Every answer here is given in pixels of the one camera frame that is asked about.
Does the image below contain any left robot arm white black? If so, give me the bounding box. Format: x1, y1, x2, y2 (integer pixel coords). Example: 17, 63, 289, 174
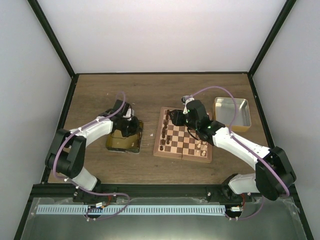
45, 99, 142, 202

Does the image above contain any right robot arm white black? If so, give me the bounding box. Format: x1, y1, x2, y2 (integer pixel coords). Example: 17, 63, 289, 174
168, 98, 297, 202

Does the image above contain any gold tin with dark pieces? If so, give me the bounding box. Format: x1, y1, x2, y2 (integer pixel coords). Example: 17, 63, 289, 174
105, 120, 144, 154

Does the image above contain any wooden chess board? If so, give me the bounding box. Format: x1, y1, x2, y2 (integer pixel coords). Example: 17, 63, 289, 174
153, 106, 213, 163

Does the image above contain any row of white chess pieces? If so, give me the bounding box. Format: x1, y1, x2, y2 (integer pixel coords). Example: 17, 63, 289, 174
194, 140, 208, 158

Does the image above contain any dark chess piece on board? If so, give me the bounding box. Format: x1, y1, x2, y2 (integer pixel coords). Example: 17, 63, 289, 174
166, 135, 172, 145

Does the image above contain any silver tin yellow rim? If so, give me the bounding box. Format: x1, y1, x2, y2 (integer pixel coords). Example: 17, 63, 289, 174
213, 97, 252, 132

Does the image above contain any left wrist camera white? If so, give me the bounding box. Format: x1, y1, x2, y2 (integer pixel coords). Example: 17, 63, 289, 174
123, 107, 134, 119

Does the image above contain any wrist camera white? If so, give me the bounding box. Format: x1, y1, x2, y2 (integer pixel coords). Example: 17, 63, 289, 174
181, 95, 195, 115
123, 107, 134, 119

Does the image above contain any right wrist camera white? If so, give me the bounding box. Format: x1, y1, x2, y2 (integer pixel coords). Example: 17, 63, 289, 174
181, 95, 195, 115

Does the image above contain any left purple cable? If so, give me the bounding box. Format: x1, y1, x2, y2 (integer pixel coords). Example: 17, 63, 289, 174
53, 90, 131, 222

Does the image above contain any purple cable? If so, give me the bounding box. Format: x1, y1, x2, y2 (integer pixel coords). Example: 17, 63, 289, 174
53, 90, 131, 222
191, 86, 290, 221

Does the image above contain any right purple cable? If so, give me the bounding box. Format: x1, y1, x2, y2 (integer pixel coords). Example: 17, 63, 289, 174
191, 86, 290, 221

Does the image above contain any black aluminium frame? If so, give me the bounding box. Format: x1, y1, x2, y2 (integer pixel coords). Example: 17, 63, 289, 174
13, 0, 315, 240

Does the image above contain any light blue cable duct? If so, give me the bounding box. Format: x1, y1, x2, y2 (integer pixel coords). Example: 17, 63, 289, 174
36, 204, 226, 216

